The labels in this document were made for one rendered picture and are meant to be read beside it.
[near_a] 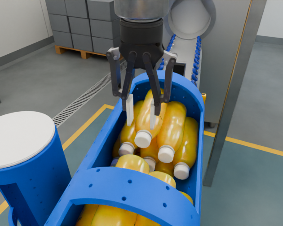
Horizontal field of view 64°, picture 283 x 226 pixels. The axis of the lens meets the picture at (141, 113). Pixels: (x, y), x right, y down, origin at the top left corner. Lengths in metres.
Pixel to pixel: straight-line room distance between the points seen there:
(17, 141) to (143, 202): 0.56
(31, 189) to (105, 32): 3.06
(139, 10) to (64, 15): 3.70
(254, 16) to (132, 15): 0.93
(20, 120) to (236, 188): 1.64
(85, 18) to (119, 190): 3.54
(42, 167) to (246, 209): 1.52
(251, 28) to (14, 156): 1.12
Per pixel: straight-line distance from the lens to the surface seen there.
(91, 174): 0.42
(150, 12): 0.37
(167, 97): 0.45
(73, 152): 2.22
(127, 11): 0.37
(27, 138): 0.84
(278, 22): 5.14
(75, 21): 3.94
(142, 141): 0.55
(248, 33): 1.26
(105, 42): 3.72
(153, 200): 0.38
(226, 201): 1.93
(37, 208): 0.94
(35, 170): 0.81
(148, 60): 0.42
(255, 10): 1.24
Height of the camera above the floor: 1.55
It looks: 36 degrees down
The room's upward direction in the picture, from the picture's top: straight up
